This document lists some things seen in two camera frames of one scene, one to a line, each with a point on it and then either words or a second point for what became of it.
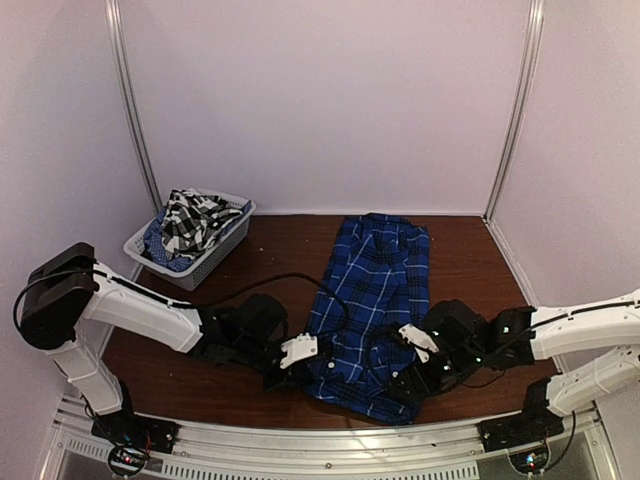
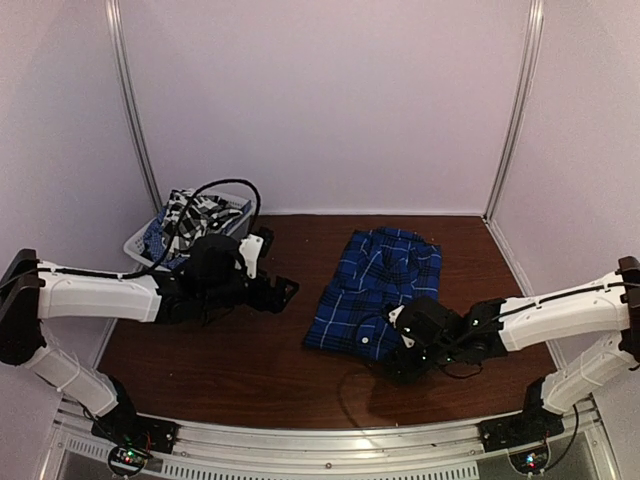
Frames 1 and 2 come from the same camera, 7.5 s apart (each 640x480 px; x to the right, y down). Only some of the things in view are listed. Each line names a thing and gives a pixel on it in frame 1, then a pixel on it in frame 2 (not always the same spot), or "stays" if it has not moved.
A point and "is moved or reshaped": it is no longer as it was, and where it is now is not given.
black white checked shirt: x=193 y=219 stays
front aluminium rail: x=227 y=452 stays
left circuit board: x=127 y=460 stays
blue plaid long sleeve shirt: x=375 y=282 is moved or reshaped
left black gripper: x=297 y=374 → x=276 y=302
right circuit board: x=531 y=461 stays
